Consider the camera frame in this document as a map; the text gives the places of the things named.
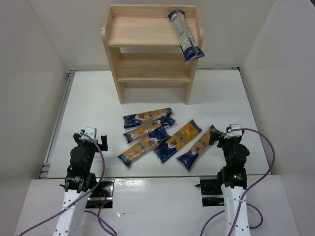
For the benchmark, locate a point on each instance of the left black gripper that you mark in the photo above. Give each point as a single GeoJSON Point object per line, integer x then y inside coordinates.
{"type": "Point", "coordinates": [90, 142]}

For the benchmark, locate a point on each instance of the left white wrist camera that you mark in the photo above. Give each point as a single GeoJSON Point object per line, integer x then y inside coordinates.
{"type": "Point", "coordinates": [91, 132]}

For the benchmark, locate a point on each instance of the spaghetti bag yellow blue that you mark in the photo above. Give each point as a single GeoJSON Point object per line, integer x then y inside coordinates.
{"type": "Point", "coordinates": [177, 141]}
{"type": "Point", "coordinates": [189, 158]}

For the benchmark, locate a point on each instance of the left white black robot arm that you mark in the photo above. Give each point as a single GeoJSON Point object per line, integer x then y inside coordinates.
{"type": "Point", "coordinates": [79, 181]}

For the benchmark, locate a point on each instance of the left aluminium table rail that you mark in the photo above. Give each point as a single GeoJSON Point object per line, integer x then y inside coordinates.
{"type": "Point", "coordinates": [52, 144]}

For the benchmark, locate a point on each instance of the pasta bag blue yellow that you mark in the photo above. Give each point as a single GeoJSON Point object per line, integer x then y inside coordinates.
{"type": "Point", "coordinates": [145, 129]}
{"type": "Point", "coordinates": [139, 119]}

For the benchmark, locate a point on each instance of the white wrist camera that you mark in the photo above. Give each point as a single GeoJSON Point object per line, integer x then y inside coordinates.
{"type": "Point", "coordinates": [91, 132]}
{"type": "Point", "coordinates": [235, 130]}

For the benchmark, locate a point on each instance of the centre spaghetti bag yellow blue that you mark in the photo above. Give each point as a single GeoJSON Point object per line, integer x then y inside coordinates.
{"type": "Point", "coordinates": [177, 141]}

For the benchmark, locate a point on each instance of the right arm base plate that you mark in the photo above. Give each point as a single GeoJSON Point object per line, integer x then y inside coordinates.
{"type": "Point", "coordinates": [211, 192]}

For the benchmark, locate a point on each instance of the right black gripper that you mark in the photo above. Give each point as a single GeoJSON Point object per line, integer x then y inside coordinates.
{"type": "Point", "coordinates": [227, 140]}

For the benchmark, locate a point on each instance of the blue pasta bag on shelf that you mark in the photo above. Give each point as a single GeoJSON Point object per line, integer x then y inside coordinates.
{"type": "Point", "coordinates": [189, 47]}

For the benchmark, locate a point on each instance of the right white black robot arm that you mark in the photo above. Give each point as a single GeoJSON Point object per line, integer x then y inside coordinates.
{"type": "Point", "coordinates": [232, 179]}

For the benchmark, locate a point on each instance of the wooden three-tier shelf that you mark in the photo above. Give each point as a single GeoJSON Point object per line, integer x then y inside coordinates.
{"type": "Point", "coordinates": [143, 49]}

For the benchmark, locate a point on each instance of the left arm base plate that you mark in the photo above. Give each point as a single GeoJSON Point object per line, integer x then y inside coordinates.
{"type": "Point", "coordinates": [102, 196]}

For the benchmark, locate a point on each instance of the long left pasta bag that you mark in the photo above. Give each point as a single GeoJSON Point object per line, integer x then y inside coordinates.
{"type": "Point", "coordinates": [148, 143]}

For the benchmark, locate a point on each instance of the right spaghetti bag yellow blue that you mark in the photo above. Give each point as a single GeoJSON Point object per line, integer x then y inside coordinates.
{"type": "Point", "coordinates": [189, 158]}

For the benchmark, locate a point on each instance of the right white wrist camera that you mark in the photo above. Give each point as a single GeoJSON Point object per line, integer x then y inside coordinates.
{"type": "Point", "coordinates": [235, 130]}

